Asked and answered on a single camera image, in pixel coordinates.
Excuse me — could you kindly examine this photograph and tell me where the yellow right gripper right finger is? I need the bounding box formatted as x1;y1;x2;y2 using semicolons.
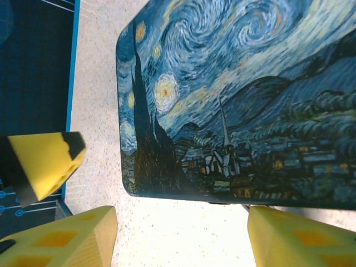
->
246;205;356;267

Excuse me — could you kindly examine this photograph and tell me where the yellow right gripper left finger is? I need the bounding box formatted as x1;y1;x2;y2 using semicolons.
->
0;205;118;267

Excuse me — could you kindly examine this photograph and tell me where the starry night painted tin box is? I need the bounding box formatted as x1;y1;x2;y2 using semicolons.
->
115;0;356;211

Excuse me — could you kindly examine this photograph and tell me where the blue table edge strip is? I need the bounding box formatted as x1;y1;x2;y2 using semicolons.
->
60;0;81;201

